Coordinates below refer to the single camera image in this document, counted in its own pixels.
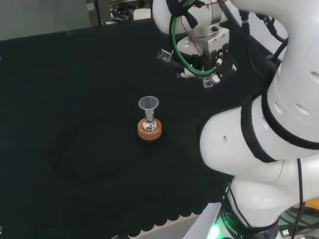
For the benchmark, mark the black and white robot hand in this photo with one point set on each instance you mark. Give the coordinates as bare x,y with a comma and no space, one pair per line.
224,67

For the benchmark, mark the clear glass graduated cylinder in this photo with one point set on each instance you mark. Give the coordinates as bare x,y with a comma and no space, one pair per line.
164,55

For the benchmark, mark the clear plastic funnel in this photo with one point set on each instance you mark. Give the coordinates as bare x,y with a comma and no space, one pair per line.
148,103

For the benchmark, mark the small glass round-bottom flask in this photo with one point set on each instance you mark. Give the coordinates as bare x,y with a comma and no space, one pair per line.
149,125

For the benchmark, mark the grey cabinet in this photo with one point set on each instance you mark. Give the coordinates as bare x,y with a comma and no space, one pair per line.
98,11

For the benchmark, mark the black table cloth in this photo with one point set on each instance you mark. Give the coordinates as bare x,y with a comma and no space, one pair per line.
74,124

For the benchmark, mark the yellow stop button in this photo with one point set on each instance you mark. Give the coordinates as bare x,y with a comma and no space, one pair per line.
310,203

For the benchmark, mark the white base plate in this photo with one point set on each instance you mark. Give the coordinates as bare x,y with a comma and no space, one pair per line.
199,224

